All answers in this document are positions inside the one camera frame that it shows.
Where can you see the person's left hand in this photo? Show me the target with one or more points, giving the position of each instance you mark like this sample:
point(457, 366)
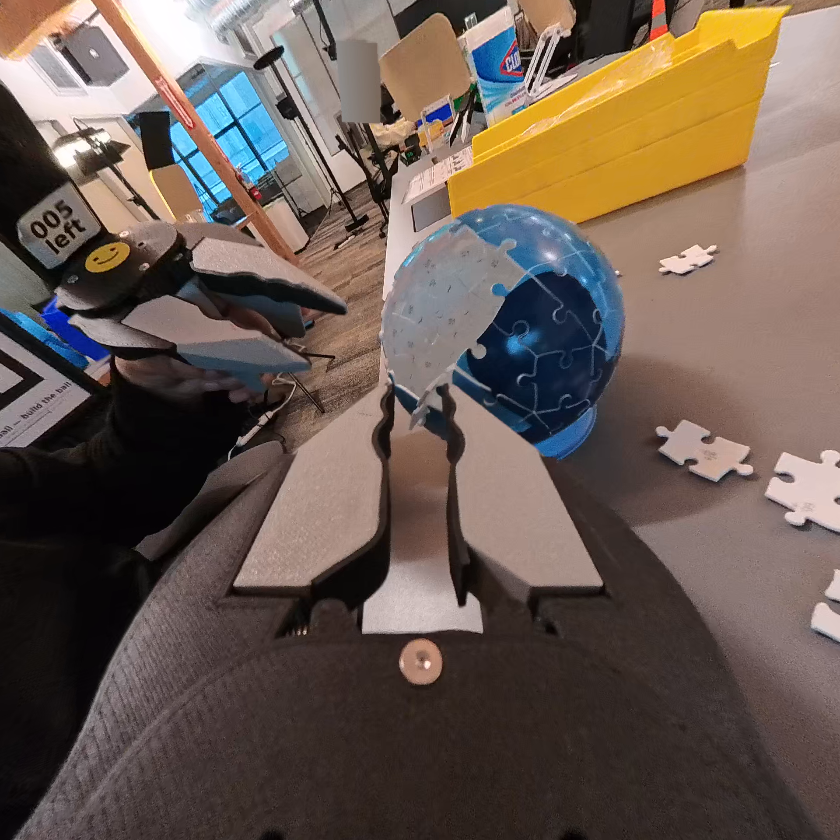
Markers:
point(164, 377)

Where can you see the person's left forearm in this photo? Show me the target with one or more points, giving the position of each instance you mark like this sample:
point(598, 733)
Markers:
point(98, 472)

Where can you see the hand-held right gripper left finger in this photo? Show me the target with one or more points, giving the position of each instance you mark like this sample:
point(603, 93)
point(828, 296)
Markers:
point(315, 518)

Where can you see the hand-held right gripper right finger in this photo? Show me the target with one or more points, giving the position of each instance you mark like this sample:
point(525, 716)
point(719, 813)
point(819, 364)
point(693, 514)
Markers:
point(518, 525)

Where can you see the blue plastic bin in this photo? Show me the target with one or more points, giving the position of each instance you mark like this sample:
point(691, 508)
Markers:
point(79, 351)

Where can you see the slanted wooden post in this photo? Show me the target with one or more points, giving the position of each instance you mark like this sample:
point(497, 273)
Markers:
point(197, 131)

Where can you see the dark flat tablet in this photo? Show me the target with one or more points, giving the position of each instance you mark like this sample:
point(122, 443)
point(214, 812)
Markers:
point(430, 211)

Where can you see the white puzzle piece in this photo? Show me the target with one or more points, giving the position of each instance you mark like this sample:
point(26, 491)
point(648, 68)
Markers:
point(810, 489)
point(423, 407)
point(686, 260)
point(828, 623)
point(702, 453)

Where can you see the black framed sign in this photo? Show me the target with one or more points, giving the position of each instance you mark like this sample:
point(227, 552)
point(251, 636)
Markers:
point(39, 413)

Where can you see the printed papers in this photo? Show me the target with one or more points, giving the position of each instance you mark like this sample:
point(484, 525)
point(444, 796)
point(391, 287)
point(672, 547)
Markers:
point(436, 174)

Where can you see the yellow plastic bin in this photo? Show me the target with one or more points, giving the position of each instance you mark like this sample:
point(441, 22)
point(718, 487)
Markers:
point(590, 151)

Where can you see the blue puzzle ball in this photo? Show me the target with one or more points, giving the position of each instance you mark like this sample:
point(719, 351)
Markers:
point(558, 341)

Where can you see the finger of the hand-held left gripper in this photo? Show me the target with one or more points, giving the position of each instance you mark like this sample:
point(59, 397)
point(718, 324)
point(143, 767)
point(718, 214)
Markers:
point(197, 328)
point(249, 262)

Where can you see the blue white wipes container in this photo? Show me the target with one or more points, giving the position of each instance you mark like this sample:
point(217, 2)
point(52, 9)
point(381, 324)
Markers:
point(495, 65)

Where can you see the orange and blue object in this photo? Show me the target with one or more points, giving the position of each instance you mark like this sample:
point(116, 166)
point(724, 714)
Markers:
point(659, 19)

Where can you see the white folding stand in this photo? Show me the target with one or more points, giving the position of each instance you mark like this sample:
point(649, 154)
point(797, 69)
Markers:
point(548, 59)

